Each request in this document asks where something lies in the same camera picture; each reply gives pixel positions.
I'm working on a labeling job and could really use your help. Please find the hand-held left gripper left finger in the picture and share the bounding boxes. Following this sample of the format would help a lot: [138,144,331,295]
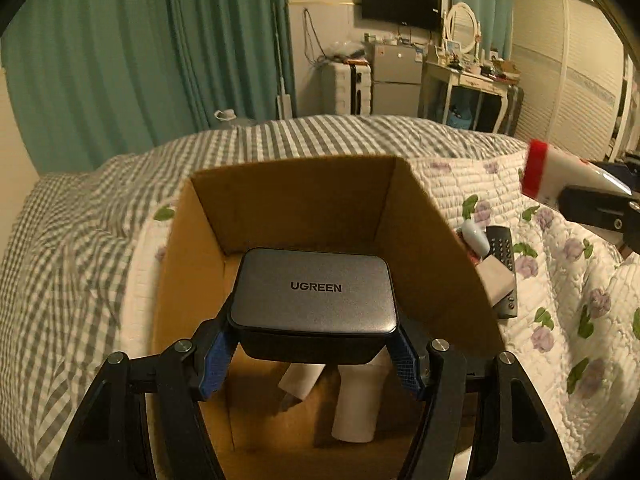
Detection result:
[47,310,241,480]

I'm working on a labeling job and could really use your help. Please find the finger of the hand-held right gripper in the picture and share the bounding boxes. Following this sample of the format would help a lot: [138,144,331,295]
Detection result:
[558,185,640,234]
[587,159,640,196]

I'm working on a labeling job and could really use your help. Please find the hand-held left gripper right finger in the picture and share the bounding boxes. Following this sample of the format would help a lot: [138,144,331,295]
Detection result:
[387,322,576,480]

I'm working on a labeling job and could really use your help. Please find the white bottle with red cap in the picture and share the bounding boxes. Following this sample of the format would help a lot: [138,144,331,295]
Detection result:
[520,138,632,207]

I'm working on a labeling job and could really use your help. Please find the grey power charger block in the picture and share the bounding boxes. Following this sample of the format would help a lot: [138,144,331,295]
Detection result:
[227,247,401,364]

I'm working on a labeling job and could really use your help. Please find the brown cardboard box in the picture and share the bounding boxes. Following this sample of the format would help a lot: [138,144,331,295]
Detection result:
[150,156,506,480]

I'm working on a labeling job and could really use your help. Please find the white paper roll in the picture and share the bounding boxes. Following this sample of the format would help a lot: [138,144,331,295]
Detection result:
[331,360,389,444]
[277,361,327,414]

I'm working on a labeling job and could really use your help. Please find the black remote control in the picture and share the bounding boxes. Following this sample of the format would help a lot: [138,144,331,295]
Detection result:
[484,226,519,319]

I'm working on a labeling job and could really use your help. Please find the white louvered wardrobe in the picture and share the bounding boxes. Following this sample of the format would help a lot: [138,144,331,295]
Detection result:
[507,0,631,158]

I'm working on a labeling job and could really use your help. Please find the small pink box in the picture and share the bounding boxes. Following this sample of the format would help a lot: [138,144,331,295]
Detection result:
[474,255,517,307]

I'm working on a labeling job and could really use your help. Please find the small white plastic case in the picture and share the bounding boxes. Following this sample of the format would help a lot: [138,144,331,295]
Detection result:
[460,219,489,257]

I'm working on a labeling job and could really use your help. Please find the white dressing table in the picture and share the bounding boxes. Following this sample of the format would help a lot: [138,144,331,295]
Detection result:
[419,57,521,133]

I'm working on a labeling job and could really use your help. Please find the grey checked duvet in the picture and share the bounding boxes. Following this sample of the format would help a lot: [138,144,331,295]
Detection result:
[0,114,528,466]

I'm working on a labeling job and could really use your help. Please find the oval white framed mirror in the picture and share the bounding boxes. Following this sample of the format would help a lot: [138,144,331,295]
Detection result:
[441,2,482,56]

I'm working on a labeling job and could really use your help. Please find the silver mini fridge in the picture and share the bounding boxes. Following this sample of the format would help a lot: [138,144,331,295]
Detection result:
[371,41,426,118]

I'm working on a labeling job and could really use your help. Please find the clear plastic water jug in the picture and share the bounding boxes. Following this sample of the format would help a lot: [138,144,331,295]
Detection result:
[214,109,258,128]

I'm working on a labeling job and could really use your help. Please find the white suitcase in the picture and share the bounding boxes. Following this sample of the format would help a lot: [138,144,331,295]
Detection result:
[320,60,373,116]

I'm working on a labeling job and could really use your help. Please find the white flat mop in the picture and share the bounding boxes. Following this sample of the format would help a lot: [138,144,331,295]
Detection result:
[271,2,297,120]

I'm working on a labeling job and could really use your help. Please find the black wall television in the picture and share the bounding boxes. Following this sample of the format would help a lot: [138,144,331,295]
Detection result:
[361,0,443,31]

